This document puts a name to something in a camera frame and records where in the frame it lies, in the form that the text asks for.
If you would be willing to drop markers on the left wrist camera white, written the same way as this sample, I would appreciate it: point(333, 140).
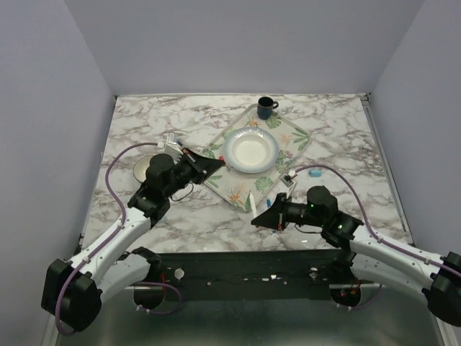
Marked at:
point(172, 146)

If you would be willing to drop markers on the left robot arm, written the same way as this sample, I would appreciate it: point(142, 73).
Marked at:
point(75, 290)

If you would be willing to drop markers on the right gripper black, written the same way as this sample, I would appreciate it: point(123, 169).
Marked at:
point(270, 218)

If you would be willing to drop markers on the light blue highlighter cap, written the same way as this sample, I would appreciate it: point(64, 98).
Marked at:
point(315, 173)

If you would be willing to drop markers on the dark blue mug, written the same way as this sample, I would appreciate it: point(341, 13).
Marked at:
point(266, 107)

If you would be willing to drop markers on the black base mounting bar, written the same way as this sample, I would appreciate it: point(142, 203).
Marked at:
point(250, 276)

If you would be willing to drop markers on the white blue acrylic marker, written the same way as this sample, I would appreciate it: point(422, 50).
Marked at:
point(268, 202)

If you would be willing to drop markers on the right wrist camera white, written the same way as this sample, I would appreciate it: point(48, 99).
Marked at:
point(289, 180)

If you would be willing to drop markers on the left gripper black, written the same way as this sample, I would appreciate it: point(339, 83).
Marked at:
point(213, 164)

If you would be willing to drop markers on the teal bowl white inside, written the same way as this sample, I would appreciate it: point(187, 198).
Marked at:
point(140, 167)

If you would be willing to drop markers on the floral serving tray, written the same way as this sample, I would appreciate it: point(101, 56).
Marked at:
point(234, 186)

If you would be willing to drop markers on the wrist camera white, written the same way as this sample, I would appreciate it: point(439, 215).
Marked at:
point(289, 180)
point(172, 146)

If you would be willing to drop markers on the white blue-rimmed plate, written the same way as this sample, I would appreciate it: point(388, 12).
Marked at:
point(250, 150)

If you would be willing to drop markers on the white red acrylic marker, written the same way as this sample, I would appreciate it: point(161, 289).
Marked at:
point(253, 205)

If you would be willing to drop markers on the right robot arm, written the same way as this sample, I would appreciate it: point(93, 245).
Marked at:
point(430, 277)

